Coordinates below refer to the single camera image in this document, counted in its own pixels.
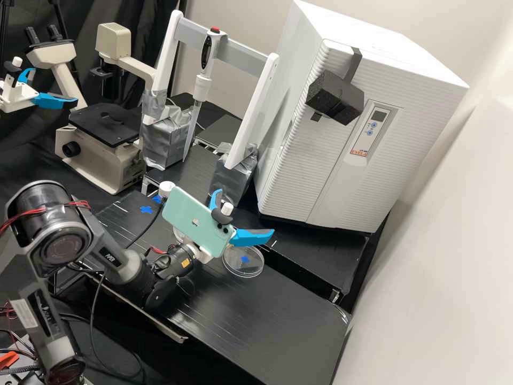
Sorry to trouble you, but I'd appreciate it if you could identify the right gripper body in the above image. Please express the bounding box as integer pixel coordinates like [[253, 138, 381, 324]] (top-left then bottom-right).
[[185, 240, 214, 264]]

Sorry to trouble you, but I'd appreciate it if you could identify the white incubator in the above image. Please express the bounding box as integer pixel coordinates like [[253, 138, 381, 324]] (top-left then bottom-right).
[[256, 0, 470, 235]]

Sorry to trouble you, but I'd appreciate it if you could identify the petri dish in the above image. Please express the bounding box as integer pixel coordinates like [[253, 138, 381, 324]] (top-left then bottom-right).
[[222, 245, 266, 278]]

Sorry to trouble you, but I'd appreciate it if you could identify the cream microscope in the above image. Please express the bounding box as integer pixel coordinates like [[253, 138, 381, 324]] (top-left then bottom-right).
[[25, 22, 158, 196]]

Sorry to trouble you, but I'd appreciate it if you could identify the incubator door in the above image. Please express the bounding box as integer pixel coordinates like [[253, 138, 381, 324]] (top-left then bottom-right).
[[256, 37, 470, 235]]

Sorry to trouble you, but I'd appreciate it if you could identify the right wrist camera phone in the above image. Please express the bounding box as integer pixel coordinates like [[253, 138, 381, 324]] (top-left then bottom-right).
[[161, 186, 238, 260]]

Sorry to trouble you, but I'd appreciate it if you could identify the pipette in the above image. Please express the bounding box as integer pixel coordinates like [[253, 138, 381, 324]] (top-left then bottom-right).
[[182, 25, 222, 164]]

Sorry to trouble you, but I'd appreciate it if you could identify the white pipette stand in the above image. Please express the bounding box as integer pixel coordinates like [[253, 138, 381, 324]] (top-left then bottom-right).
[[139, 9, 281, 194]]

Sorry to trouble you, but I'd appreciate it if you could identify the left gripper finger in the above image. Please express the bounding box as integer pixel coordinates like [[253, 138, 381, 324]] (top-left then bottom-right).
[[33, 93, 79, 110], [17, 67, 37, 87]]

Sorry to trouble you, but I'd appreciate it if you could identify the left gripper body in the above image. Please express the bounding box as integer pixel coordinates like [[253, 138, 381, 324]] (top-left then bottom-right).
[[0, 78, 40, 114]]

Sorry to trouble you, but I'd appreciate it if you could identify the black cable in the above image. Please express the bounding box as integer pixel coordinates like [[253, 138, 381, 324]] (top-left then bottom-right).
[[89, 270, 146, 382], [116, 203, 167, 252]]

